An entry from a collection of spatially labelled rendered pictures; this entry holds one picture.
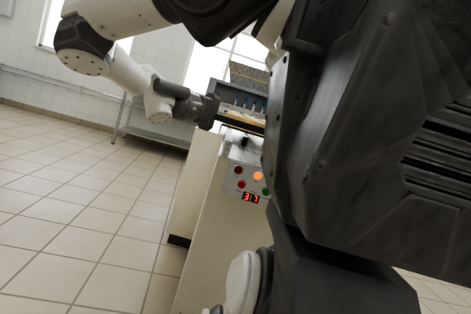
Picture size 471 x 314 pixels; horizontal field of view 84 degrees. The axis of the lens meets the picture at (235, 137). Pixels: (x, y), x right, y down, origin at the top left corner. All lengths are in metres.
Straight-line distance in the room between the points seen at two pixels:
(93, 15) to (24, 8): 5.15
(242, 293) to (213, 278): 0.87
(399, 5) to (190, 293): 1.23
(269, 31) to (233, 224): 0.91
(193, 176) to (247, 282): 1.46
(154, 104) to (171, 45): 4.14
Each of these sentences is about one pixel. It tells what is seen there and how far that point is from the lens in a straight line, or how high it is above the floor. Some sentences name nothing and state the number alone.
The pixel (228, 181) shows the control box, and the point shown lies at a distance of 1.03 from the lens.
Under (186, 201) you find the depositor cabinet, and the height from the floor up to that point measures 0.34.
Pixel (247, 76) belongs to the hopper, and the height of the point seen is 1.25.
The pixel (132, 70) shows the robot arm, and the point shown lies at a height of 1.05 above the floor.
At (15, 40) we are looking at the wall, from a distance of 5.58.
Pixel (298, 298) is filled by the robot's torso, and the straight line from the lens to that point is 0.28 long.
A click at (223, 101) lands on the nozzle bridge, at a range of 1.80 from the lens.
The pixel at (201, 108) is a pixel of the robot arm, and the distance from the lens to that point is 0.79.
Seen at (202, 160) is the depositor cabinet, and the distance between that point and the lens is 1.76.
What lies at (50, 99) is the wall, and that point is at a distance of 5.31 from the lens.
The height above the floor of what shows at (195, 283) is 0.29.
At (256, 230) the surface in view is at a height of 0.58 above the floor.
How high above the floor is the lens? 1.04
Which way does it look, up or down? 6 degrees down
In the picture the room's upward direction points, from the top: 17 degrees clockwise
